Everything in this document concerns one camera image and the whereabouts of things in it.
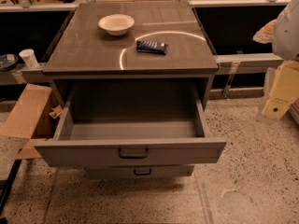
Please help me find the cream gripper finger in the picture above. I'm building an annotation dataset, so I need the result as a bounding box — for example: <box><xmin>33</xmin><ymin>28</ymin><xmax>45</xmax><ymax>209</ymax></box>
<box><xmin>253</xmin><ymin>20</ymin><xmax>277</xmax><ymax>44</ymax></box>
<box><xmin>261</xmin><ymin>61</ymin><xmax>299</xmax><ymax>120</ymax></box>

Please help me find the blue rxbar blueberry bar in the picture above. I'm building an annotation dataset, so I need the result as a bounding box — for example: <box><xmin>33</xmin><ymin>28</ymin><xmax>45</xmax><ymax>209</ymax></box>
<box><xmin>136</xmin><ymin>40</ymin><xmax>167</xmax><ymax>55</ymax></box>

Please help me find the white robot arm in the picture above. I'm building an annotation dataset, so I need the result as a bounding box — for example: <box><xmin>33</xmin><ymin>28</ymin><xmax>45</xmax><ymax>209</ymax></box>
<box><xmin>253</xmin><ymin>0</ymin><xmax>299</xmax><ymax>124</ymax></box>

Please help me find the open grey top drawer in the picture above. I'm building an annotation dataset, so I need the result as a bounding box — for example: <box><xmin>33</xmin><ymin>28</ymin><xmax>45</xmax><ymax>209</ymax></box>
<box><xmin>36</xmin><ymin>82</ymin><xmax>226</xmax><ymax>168</ymax></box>

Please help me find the grey lower drawer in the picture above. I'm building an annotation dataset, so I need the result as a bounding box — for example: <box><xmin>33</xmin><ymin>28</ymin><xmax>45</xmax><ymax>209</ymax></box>
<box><xmin>85</xmin><ymin>165</ymin><xmax>194</xmax><ymax>179</ymax></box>

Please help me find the grey drawer cabinet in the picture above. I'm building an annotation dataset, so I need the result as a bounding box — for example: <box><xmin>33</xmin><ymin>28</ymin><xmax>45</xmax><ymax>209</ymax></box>
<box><xmin>42</xmin><ymin>1</ymin><xmax>220</xmax><ymax>110</ymax></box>

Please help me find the white bowl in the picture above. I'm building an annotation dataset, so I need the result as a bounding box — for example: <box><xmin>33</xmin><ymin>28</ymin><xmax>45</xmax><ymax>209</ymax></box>
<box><xmin>98</xmin><ymin>14</ymin><xmax>135</xmax><ymax>36</ymax></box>

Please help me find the white paper cup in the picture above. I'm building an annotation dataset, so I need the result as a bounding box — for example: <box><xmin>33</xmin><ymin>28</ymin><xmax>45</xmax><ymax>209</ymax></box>
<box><xmin>19</xmin><ymin>49</ymin><xmax>38</xmax><ymax>68</ymax></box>

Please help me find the brown cardboard box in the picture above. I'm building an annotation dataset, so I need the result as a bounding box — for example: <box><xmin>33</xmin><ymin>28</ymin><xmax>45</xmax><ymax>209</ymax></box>
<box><xmin>0</xmin><ymin>84</ymin><xmax>58</xmax><ymax>160</ymax></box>

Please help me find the dark round lid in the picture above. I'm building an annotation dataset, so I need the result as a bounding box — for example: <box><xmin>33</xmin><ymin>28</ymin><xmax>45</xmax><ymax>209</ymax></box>
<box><xmin>0</xmin><ymin>54</ymin><xmax>18</xmax><ymax>72</ymax></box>

